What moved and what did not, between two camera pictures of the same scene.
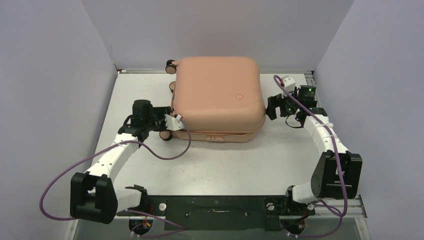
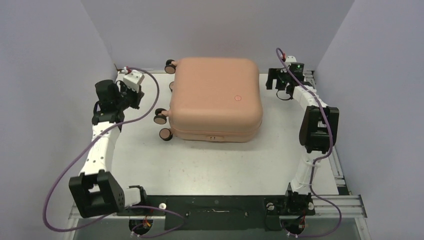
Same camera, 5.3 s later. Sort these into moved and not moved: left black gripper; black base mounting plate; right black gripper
Moved: left black gripper; right black gripper
Not moved: black base mounting plate
